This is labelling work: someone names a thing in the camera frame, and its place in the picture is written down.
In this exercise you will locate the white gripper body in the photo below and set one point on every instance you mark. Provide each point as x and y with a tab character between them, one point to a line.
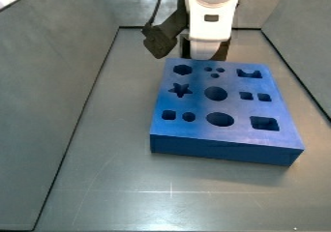
211	21

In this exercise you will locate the blue shape-sorting fixture block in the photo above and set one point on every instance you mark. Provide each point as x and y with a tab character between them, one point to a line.
222	111

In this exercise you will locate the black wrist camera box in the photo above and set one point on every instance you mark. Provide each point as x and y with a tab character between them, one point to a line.
161	36

